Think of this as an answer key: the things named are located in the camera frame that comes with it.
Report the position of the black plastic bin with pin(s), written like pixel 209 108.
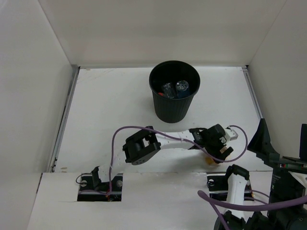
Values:
pixel 173 110

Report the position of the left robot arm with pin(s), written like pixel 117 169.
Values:
pixel 144 144

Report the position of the orange juice bottle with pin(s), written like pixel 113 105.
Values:
pixel 212 162

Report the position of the blue label clear bottle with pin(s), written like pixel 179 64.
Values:
pixel 182 88

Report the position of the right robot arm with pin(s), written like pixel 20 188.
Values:
pixel 285 209

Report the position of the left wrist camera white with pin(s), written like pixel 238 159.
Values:
pixel 230 134

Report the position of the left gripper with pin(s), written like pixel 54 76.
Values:
pixel 223 153

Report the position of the clear ribbed plastic bottle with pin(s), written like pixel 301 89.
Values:
pixel 169 91

